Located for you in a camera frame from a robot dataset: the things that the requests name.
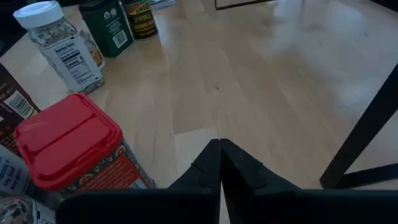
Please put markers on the wooden shelf with black frame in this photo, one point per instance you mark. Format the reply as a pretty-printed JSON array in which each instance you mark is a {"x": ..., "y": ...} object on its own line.
[{"x": 363, "y": 130}]

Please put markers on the orange taco seasoning pouch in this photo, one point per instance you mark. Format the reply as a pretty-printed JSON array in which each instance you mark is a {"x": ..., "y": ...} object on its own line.
[{"x": 12, "y": 109}]

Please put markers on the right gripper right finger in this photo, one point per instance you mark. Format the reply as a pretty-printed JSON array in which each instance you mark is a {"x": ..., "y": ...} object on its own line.
[{"x": 245, "y": 174}]

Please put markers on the green black pepper tin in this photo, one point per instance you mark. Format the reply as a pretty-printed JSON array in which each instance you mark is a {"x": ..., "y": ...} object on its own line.
[{"x": 107, "y": 28}]

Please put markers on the tan-lid seasoning jar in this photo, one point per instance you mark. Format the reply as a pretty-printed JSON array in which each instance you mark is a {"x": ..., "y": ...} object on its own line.
[{"x": 12, "y": 174}]

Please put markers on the yellow-lid onion spice bottle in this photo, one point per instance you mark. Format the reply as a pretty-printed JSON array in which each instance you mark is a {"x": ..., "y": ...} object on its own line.
[{"x": 141, "y": 18}]

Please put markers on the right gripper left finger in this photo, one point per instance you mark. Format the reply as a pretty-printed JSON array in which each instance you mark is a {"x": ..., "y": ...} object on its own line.
[{"x": 205, "y": 174}]

